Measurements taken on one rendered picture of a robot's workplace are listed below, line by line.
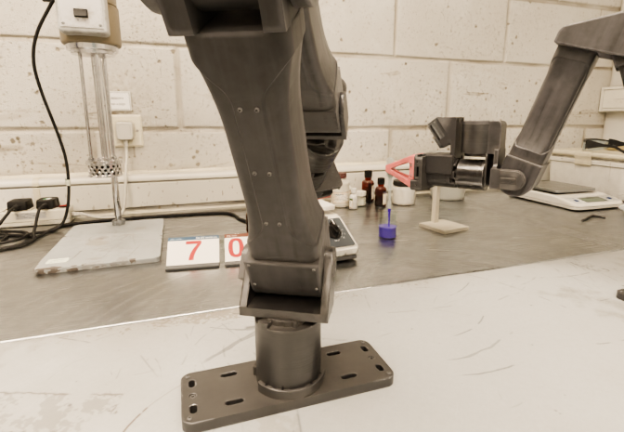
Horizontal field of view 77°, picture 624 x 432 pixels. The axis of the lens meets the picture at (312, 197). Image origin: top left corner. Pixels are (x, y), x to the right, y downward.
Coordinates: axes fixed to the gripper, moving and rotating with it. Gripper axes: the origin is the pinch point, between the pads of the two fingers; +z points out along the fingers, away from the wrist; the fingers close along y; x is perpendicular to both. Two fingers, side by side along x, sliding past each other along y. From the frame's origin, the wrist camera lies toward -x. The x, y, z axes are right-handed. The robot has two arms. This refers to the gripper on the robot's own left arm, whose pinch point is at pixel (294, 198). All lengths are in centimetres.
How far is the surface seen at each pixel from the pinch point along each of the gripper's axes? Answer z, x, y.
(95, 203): 45, -29, 38
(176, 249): 11.4, 0.0, 20.5
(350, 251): 5.5, 10.3, -8.3
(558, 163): 41, -6, -111
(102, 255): 15.8, -3.7, 33.3
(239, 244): 10.9, 2.2, 9.8
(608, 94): 37, -27, -150
